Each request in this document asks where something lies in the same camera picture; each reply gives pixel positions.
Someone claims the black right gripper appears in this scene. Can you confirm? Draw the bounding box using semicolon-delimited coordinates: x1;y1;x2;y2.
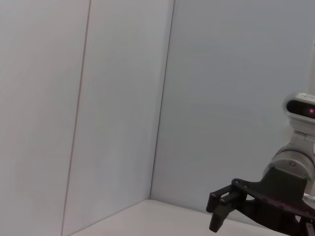
206;165;315;236

